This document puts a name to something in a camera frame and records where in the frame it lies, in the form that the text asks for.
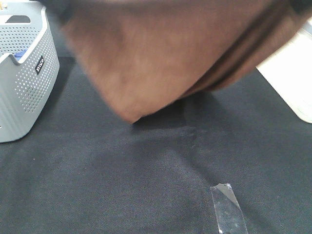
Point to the clear tape strip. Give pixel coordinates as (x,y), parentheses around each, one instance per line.
(229,216)

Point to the white plastic basket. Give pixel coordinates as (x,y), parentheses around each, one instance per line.
(289,72)

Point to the grey perforated laundry basket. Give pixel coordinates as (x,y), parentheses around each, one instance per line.
(26,84)

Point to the black table cloth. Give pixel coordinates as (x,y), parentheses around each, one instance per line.
(82,170)

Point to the blue cloth in basket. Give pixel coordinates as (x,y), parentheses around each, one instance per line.
(20,54)

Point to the brown towel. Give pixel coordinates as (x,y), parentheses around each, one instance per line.
(142,55)

